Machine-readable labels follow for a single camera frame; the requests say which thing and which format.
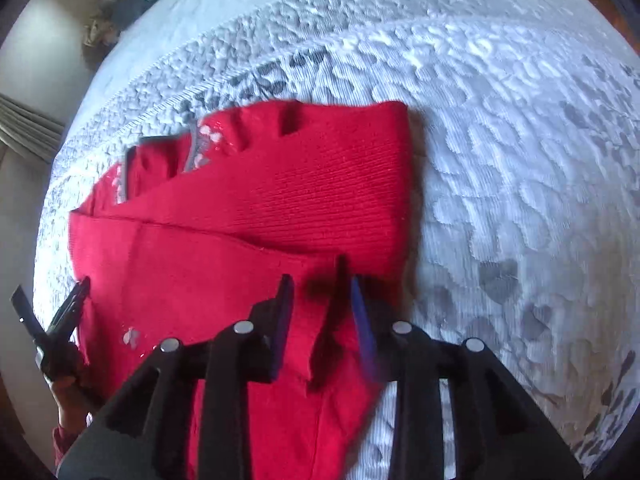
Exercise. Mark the red knit sweater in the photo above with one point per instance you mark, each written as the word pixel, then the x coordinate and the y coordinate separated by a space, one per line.
pixel 310 185

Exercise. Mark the beige curtain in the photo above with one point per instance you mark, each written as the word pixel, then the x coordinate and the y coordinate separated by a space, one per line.
pixel 25 130

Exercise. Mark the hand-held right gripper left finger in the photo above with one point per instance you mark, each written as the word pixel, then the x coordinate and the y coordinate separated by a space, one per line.
pixel 281 320

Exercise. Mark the crumpled beige cloth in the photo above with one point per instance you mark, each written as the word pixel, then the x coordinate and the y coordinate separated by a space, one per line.
pixel 100 30

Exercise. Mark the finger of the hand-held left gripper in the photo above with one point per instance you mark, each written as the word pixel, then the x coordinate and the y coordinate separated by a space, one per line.
pixel 70 310
pixel 26 312

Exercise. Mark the white patterned bedspread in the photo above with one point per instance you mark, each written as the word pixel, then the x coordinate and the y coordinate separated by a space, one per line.
pixel 500 160

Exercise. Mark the dark grey cloth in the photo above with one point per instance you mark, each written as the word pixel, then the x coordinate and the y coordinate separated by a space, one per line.
pixel 131 10

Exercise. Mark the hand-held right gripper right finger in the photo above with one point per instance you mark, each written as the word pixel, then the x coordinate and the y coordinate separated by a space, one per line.
pixel 364 330

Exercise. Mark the person's left hand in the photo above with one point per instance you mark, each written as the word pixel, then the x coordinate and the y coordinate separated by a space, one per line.
pixel 75 402

